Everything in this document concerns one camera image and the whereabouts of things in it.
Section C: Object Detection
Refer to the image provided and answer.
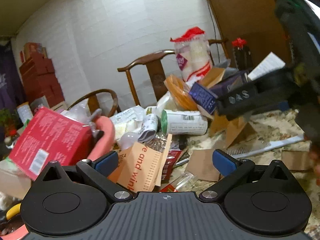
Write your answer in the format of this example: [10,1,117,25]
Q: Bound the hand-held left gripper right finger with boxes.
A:
[199,149,295,203]

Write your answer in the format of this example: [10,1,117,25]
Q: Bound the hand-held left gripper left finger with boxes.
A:
[37,151,134,203]

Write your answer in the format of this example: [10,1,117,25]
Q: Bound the pink plastic basin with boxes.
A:
[0,116,115,240]

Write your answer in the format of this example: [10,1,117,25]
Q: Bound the red box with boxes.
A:
[9,106,93,182]

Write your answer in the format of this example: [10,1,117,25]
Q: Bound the long purple box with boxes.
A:
[209,70,249,98]

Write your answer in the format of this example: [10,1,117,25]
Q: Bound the brown cardboard scrap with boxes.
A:
[186,149,227,182]
[281,150,313,172]

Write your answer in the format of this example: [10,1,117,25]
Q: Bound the open brown cardboard box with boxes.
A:
[199,66,258,149]

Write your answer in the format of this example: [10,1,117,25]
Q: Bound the small blue box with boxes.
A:
[189,82,217,115]

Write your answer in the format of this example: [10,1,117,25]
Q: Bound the torn orange paper bag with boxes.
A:
[107,134,173,193]

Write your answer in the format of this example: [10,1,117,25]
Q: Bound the dark bottle with red cap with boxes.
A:
[231,37,253,72]

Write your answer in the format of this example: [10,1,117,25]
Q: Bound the red spray bottle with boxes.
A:
[160,171,195,193]

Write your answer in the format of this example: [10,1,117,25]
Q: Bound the white booklet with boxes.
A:
[247,52,285,80]

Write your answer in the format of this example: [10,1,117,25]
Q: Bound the grey brush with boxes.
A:
[89,109,102,123]

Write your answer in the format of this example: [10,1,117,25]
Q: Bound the white paper packets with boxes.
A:
[110,106,145,140]

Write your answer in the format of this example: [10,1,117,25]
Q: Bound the red snack packet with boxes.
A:
[161,150,183,180]

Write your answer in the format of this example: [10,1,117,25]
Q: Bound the white plastic comb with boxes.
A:
[226,135,305,159]

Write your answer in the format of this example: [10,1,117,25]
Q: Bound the white cylindrical canister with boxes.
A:
[161,109,208,135]

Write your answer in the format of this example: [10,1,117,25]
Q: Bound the clear crumpled plastic bags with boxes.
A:
[67,100,100,130]

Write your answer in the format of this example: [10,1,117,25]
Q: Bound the clear crinkled wrapper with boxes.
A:
[147,134,173,153]

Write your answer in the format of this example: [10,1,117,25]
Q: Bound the small white printed roll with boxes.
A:
[137,114,160,142]

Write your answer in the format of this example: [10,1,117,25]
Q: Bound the red-topped bag of white rolls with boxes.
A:
[170,27,213,82]

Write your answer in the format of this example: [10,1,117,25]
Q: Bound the orange noodle packet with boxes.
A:
[164,74,199,112]

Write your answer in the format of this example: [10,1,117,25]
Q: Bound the round-backed wooden chair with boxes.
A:
[67,89,122,117]

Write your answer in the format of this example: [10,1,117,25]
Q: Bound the brown wooden door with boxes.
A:
[200,0,293,68]

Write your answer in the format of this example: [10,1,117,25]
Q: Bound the tall-backed wooden chair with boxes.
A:
[117,50,177,105]

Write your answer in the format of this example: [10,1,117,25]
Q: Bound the white carton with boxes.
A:
[17,102,33,123]

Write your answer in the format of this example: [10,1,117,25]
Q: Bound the yellow black utility knife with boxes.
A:
[5,202,22,220]

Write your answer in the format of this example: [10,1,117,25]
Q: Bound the stack of red boxes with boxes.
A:
[19,42,67,105]

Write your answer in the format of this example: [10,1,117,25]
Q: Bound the wooden chair with curved rail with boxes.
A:
[209,39,229,67]

